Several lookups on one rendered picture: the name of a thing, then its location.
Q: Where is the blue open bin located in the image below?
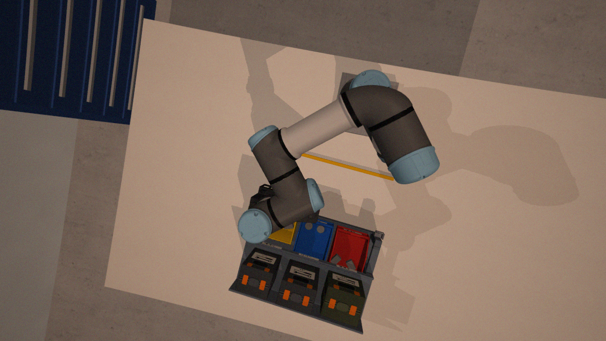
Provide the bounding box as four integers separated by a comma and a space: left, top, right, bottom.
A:
293, 219, 334, 261

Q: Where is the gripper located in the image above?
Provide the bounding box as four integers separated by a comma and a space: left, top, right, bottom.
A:
248, 184, 275, 209

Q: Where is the yellow bin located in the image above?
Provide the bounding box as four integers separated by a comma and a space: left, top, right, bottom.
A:
269, 222, 298, 244

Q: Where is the grey bin rack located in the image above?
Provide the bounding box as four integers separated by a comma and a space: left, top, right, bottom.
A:
229, 215, 385, 334

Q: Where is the red open bin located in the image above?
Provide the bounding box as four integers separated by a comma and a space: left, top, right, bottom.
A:
327, 225, 370, 272

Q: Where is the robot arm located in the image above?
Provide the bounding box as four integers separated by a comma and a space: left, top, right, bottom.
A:
238, 70, 440, 243

